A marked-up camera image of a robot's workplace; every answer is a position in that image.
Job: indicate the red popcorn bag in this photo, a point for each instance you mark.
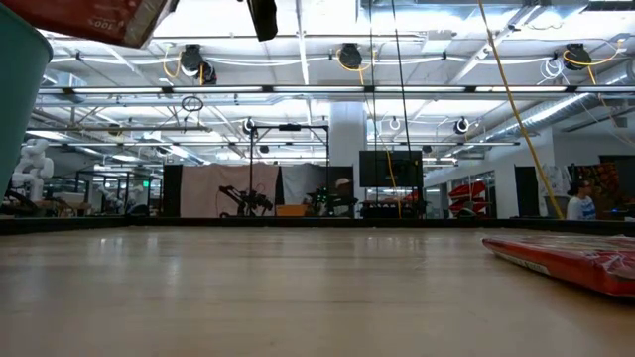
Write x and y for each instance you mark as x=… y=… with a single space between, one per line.
x=570 y=263
x=89 y=20

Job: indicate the black background robot arm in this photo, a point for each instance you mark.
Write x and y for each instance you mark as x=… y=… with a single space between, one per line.
x=253 y=201

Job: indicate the white column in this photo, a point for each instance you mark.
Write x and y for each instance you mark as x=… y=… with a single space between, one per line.
x=347 y=149

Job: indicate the grey fabric partition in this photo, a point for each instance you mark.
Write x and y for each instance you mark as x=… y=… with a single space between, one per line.
x=297 y=178

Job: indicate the beige fabric partition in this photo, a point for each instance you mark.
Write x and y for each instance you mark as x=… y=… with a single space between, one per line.
x=213 y=191

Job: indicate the black machine with green lights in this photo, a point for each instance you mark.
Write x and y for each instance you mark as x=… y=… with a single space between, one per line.
x=320 y=203

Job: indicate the orange box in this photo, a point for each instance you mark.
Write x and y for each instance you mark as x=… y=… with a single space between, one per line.
x=290 y=211

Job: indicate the black upright panel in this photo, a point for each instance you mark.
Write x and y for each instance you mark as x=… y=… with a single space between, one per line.
x=172 y=191

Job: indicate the person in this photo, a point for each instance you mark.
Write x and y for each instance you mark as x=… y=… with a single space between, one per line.
x=344 y=198
x=581 y=205

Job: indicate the dark cluttered workbench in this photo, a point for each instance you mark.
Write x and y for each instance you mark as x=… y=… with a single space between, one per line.
x=392 y=210

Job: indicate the teal plastic basket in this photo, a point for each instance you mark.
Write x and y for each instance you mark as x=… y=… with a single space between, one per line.
x=20 y=99

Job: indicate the red stacked bins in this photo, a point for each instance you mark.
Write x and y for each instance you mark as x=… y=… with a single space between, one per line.
x=469 y=191

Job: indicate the white humanoid robot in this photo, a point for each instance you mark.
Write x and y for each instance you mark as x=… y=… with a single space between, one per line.
x=34 y=163

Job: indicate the black door panel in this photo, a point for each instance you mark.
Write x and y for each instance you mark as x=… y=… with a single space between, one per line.
x=527 y=191

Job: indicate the white patterned cloth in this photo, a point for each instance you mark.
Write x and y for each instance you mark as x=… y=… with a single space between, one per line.
x=560 y=178

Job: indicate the black metal gantry frame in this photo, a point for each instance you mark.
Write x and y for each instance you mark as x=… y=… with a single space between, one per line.
x=289 y=127

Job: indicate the black metal table frame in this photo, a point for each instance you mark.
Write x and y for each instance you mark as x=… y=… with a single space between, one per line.
x=317 y=222

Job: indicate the silver ventilation duct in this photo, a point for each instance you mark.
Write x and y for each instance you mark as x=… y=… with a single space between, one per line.
x=546 y=111

